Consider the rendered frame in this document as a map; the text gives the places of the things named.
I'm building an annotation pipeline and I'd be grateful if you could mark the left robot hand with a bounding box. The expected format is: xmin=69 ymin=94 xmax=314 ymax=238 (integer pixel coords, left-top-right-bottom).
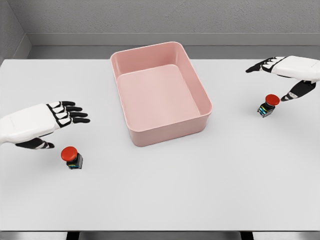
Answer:
xmin=0 ymin=100 xmax=91 ymax=151

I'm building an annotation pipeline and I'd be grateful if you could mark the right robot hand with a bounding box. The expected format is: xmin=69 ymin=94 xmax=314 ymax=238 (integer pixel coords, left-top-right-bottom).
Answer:
xmin=245 ymin=55 xmax=320 ymax=102

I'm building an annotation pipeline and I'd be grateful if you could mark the pink plastic basket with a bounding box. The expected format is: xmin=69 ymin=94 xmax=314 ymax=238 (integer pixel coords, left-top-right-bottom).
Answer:
xmin=110 ymin=41 xmax=213 ymax=148

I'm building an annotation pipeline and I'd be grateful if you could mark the red button industrial switch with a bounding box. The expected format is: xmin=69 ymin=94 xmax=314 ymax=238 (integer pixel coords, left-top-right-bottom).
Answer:
xmin=60 ymin=146 xmax=84 ymax=170
xmin=257 ymin=93 xmax=281 ymax=119

